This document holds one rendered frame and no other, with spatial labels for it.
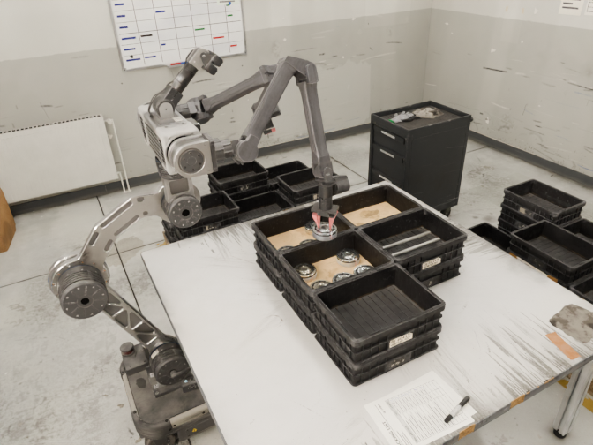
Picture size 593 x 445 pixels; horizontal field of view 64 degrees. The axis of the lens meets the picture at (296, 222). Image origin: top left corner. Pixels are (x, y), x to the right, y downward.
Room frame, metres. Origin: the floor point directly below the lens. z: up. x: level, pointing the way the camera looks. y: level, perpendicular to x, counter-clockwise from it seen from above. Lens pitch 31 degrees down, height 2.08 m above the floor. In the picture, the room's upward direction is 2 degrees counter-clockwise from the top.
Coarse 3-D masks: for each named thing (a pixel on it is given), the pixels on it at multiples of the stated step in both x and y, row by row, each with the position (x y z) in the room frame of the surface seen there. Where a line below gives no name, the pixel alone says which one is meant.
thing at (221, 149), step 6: (210, 138) 1.53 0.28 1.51; (216, 138) 1.58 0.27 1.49; (210, 144) 1.51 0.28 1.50; (216, 144) 1.54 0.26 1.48; (222, 144) 1.56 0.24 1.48; (228, 144) 1.56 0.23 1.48; (216, 150) 1.53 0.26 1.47; (222, 150) 1.54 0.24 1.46; (228, 150) 1.55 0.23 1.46; (216, 156) 1.52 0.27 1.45; (222, 156) 1.53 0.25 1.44; (228, 156) 1.56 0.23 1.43; (216, 162) 1.52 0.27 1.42; (216, 168) 1.52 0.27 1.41
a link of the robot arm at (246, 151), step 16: (288, 64) 1.75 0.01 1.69; (304, 64) 1.77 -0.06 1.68; (272, 80) 1.74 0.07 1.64; (288, 80) 1.74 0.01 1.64; (272, 96) 1.69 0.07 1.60; (256, 112) 1.66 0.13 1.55; (272, 112) 1.67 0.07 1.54; (256, 128) 1.63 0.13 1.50; (240, 144) 1.56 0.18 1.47; (256, 144) 1.58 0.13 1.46; (240, 160) 1.55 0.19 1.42
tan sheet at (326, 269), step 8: (360, 256) 1.76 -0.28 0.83; (312, 264) 1.72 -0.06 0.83; (320, 264) 1.71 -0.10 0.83; (328, 264) 1.71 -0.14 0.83; (336, 264) 1.71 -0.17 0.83; (360, 264) 1.70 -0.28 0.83; (368, 264) 1.70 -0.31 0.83; (320, 272) 1.66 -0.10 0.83; (328, 272) 1.65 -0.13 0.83; (336, 272) 1.65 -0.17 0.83; (352, 272) 1.65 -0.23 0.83; (328, 280) 1.60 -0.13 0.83
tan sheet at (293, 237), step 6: (300, 228) 2.03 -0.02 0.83; (282, 234) 1.98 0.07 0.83; (288, 234) 1.98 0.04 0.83; (294, 234) 1.97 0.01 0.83; (300, 234) 1.97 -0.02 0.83; (306, 234) 1.97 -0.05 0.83; (270, 240) 1.93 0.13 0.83; (276, 240) 1.92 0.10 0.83; (282, 240) 1.92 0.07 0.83; (288, 240) 1.92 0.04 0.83; (294, 240) 1.92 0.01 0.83; (300, 240) 1.92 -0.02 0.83; (276, 246) 1.87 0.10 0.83
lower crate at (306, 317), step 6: (282, 282) 1.63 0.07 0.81; (282, 288) 1.65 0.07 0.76; (288, 288) 1.58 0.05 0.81; (282, 294) 1.66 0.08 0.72; (288, 294) 1.60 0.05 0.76; (294, 294) 1.53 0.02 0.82; (288, 300) 1.61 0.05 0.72; (294, 300) 1.56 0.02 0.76; (300, 300) 1.49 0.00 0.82; (294, 306) 1.56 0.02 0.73; (300, 306) 1.51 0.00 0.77; (300, 312) 1.51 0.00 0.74; (306, 312) 1.44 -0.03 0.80; (300, 318) 1.50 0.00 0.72; (306, 318) 1.45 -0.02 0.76; (312, 318) 1.41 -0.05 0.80; (306, 324) 1.46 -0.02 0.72; (312, 324) 1.41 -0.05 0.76; (312, 330) 1.42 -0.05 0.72
